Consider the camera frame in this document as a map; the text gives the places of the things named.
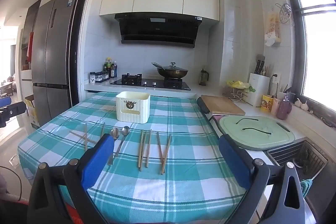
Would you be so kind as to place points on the cream utensil holder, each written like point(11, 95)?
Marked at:
point(131, 115)

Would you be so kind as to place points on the grey refrigerator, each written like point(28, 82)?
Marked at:
point(52, 56)

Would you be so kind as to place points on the green cutting board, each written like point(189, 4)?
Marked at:
point(257, 140)

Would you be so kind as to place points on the black range hood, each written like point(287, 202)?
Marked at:
point(157, 32)

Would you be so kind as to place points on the metal spoon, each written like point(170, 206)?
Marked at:
point(114, 132)
point(125, 130)

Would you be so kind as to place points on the dark french press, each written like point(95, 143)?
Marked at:
point(203, 78)

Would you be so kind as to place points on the glass wok lid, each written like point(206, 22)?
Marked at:
point(172, 67)

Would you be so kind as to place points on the pink cup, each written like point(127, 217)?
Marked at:
point(274, 107)

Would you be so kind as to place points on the hanging printed bag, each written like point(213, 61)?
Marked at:
point(273, 29)

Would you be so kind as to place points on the yellow carton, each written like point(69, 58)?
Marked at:
point(267, 102)

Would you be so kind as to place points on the black gas stove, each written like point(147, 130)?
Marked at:
point(152, 83)

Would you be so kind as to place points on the white printed spice jar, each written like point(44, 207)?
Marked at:
point(92, 77)

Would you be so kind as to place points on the pink cloth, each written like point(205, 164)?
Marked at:
point(217, 118)

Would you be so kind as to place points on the garlic bulbs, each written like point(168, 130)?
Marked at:
point(302, 104)

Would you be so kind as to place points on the wooden chopstick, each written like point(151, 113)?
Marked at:
point(141, 145)
point(166, 154)
point(142, 153)
point(148, 148)
point(77, 134)
point(160, 150)

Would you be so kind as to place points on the wooden cutting board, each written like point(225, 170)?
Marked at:
point(221, 104)

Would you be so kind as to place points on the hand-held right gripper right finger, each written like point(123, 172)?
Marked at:
point(235, 163)

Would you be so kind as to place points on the cardboard box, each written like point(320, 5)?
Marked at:
point(32, 111)

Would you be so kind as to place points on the teal dish cloth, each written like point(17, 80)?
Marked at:
point(306, 187)

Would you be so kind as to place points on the black wok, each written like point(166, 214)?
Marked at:
point(172, 74)

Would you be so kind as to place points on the wall socket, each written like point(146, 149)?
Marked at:
point(275, 79)

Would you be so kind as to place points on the dark sauce bottle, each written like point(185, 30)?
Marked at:
point(115, 67)
point(112, 71)

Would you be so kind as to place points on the teal checked tablecloth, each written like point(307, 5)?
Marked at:
point(183, 187)

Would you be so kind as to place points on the red hanging cloth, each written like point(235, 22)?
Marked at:
point(30, 48)

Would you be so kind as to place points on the purple soap bottle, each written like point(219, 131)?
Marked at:
point(283, 109)

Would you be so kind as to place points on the window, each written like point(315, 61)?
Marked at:
point(315, 43)

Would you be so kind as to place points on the steel sink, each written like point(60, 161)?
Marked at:
point(302, 155)

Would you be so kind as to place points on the yellow cap oil bottle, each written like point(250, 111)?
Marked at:
point(109, 64)

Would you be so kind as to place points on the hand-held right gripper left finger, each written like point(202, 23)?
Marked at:
point(97, 161)

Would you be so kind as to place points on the white knife block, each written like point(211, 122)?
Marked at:
point(258, 90)

